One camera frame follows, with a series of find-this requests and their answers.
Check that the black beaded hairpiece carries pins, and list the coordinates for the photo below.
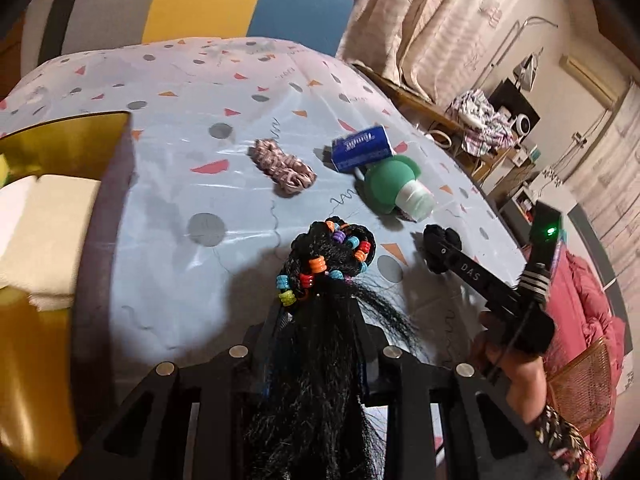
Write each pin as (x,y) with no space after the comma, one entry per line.
(320,360)

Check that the wooden side table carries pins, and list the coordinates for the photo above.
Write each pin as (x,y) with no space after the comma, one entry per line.
(420,105)

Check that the black scrunchie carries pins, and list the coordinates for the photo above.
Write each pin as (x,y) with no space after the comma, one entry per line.
(437,255)

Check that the pink patterned curtain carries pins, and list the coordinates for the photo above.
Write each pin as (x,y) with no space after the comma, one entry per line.
(425,20)

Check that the patterned white tablecloth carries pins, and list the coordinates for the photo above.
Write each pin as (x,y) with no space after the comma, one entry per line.
(200,85)

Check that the grey yellow blue chair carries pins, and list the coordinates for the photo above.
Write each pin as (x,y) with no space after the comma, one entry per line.
(200,5)

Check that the pink quilted blanket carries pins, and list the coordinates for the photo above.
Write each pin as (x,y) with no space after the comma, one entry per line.
(585,310)

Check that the white round device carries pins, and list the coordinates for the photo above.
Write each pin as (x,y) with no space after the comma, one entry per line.
(522,125)

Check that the wooden wardrobe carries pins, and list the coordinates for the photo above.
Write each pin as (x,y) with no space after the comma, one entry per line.
(7,60)

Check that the wall air conditioner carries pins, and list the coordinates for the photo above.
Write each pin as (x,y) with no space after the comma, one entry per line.
(590,80)

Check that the green and white bottle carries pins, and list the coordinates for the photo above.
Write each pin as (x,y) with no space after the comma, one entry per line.
(390,187)

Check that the grey garment steamer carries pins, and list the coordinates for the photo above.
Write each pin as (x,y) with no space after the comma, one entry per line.
(530,67)

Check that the black padded post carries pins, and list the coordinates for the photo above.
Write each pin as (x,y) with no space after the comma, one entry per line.
(65,10)

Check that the wicker chair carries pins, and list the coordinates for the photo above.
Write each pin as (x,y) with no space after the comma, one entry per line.
(580,390)

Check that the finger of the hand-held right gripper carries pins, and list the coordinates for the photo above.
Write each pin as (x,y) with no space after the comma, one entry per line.
(475,272)

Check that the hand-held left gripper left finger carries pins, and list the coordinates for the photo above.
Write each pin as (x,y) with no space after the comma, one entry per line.
(235,375)

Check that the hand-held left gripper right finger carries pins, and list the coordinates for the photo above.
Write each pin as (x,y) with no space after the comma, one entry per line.
(420,390)

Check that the pile of clothes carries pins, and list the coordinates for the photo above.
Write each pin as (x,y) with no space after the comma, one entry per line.
(480,120)

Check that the cluttered low shelf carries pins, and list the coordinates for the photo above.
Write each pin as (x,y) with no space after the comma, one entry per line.
(530,195)

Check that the gold tin box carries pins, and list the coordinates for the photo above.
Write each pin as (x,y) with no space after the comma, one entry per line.
(65,145)

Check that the person's right hand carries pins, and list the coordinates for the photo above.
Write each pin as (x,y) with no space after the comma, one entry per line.
(515,375)

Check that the pink scrunchie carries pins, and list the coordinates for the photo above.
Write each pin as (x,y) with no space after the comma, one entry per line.
(282,167)

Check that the blue tissue pack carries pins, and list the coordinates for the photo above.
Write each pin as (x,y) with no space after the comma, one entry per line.
(360,147)

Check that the curved metal pole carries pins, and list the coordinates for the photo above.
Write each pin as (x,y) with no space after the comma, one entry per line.
(500,45)

